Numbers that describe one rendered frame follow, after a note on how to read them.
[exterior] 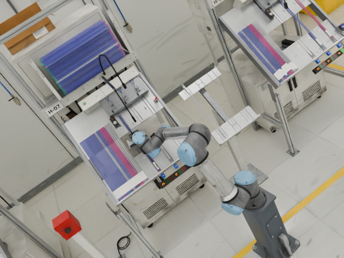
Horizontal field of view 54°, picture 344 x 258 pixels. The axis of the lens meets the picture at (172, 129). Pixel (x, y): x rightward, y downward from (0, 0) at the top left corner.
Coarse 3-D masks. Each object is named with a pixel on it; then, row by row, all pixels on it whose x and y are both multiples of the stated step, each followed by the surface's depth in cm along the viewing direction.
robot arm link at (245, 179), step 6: (240, 174) 193; (246, 174) 191; (252, 174) 190; (234, 180) 191; (240, 180) 189; (246, 180) 187; (252, 180) 188; (240, 186) 188; (246, 186) 187; (252, 186) 189; (258, 186) 194; (252, 192) 190; (258, 192) 194
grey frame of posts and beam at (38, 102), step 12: (132, 48) 242; (0, 60) 208; (132, 60) 242; (108, 72) 238; (144, 72) 253; (24, 84) 220; (96, 84) 238; (36, 96) 226; (72, 96) 234; (168, 120) 280; (60, 132) 243; (72, 144) 251; (96, 168) 268; (120, 216) 235; (132, 216) 304; (132, 228) 244; (144, 240) 253; (156, 252) 264
